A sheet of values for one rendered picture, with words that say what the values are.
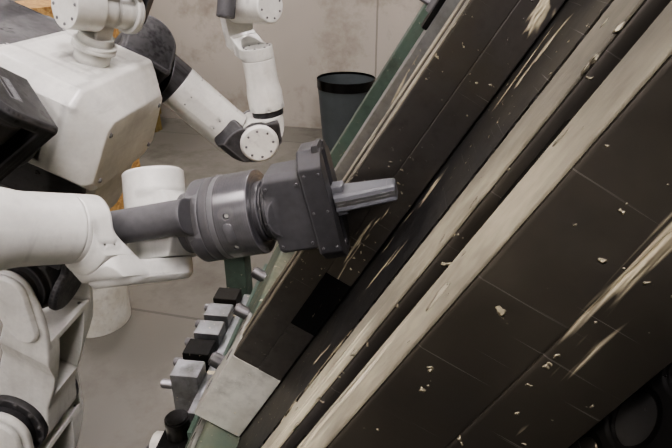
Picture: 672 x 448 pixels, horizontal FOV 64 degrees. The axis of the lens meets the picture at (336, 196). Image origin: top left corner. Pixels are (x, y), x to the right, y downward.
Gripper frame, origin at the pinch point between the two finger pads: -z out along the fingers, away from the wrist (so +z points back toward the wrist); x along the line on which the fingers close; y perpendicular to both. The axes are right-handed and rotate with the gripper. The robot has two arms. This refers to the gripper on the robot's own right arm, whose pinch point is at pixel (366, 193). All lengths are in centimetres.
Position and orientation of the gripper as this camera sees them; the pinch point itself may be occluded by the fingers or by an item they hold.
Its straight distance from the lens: 53.7
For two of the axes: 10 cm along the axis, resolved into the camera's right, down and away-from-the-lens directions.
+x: -2.3, -9.0, -3.8
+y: 1.3, -4.1, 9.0
